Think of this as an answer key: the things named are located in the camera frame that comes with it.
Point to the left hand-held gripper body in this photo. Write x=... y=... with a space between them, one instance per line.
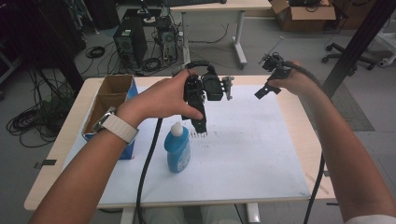
x=213 y=88

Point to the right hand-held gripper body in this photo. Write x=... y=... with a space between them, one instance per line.
x=274 y=63

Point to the blue bottle with white cap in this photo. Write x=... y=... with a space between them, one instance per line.
x=178 y=152

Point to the person's right hand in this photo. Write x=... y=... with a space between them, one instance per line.
x=297 y=82

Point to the person's left hand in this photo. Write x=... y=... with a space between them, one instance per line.
x=162 y=98

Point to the brown cardboard box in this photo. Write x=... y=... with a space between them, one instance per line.
x=303 y=17

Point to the white table mat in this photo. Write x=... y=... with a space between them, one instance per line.
x=249 y=155

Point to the white band wristwatch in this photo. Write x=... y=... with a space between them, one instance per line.
x=120 y=126

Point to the black office chair base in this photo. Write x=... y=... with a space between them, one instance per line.
x=348 y=56

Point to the white-legged desk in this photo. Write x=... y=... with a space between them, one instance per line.
x=224 y=6

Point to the open blue cardboard box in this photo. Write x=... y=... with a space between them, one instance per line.
x=107 y=99

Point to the grey floor mat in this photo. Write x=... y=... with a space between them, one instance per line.
x=348 y=109

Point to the black computer tower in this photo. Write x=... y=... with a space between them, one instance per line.
x=129 y=43

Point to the black tape strip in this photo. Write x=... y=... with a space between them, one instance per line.
x=48 y=162

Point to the dark cabinet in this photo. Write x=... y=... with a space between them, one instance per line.
x=40 y=34

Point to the white shirt sleeve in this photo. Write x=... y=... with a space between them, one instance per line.
x=373 y=219

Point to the open-frame computer case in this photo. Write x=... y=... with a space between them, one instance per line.
x=167 y=39

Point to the black metal post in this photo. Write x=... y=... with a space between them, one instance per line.
x=358 y=46

